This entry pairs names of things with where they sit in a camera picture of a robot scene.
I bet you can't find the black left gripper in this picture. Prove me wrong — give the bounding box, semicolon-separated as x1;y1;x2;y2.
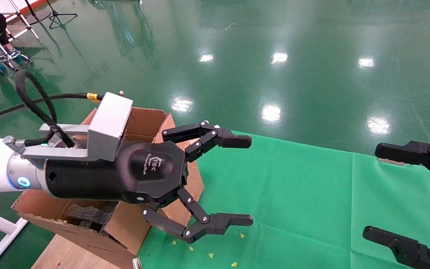
45;120;253;244

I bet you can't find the large open brown carton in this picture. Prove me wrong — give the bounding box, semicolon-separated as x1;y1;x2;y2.
12;107;205;269

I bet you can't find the black microphone stand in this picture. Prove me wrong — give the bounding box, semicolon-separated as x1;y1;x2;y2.
45;0;78;30

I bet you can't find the plain green cloth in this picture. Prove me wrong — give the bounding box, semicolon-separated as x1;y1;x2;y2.
351;151;430;269

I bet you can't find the black braided cable loop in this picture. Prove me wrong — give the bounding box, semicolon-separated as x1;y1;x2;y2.
15;71;77;148

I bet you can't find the chrome swivel stool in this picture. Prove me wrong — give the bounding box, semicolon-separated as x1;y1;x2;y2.
0;39;33;72

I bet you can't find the black foam pad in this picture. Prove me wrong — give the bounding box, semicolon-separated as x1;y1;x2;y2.
66;202;119;232

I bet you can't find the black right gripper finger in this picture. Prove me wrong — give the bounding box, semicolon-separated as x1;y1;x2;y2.
375;140;430;189
363;226;430;269

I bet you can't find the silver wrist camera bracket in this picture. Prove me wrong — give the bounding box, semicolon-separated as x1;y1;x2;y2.
21;92;133;162

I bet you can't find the light wooden board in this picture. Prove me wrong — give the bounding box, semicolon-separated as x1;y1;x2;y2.
31;234;138;269

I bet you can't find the green cloth with yellow marks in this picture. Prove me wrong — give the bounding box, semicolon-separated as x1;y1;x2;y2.
137;129;353;269

